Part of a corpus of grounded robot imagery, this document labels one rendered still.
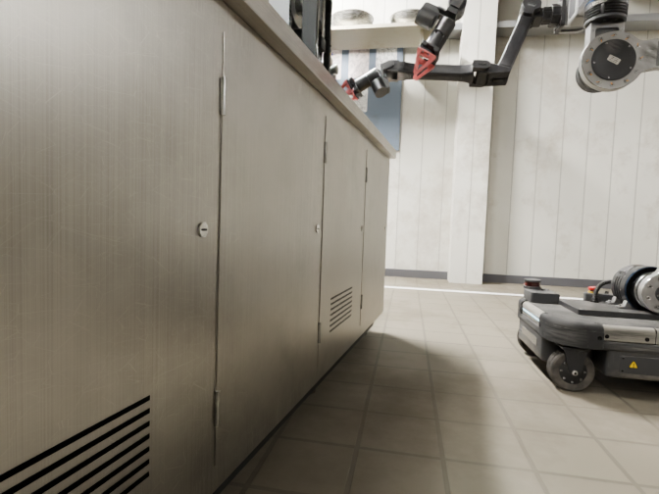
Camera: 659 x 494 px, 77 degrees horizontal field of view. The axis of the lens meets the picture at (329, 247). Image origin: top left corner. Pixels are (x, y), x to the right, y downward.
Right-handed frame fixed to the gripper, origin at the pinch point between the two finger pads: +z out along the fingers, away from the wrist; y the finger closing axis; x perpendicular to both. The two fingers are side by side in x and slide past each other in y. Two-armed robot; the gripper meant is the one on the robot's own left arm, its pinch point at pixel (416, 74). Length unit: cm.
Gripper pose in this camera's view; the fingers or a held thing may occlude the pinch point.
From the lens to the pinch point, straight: 155.6
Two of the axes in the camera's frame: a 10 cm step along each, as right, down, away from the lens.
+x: 8.4, 5.3, -1.3
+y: -1.8, 0.5, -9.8
